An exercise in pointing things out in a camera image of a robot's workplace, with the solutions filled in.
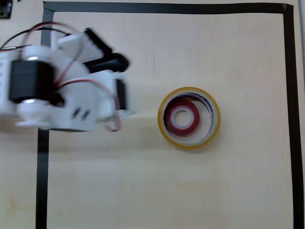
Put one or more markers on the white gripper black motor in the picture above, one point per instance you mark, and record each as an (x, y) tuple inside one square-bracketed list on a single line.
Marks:
[(122, 95)]

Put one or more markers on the small red tape roll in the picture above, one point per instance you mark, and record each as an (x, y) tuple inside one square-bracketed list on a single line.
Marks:
[(169, 119)]

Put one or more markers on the big yellowish clear tape roll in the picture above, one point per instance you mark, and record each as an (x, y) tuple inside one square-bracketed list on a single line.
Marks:
[(161, 124)]

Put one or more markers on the black webcam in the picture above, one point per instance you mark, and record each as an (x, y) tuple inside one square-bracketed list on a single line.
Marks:
[(112, 63)]

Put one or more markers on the silver black screwdriver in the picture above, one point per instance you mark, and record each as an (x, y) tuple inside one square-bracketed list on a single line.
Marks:
[(12, 47)]

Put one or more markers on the black plastic part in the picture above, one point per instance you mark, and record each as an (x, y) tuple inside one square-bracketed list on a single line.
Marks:
[(4, 8)]

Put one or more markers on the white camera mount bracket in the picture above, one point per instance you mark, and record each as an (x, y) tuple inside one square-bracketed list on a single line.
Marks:
[(78, 46)]

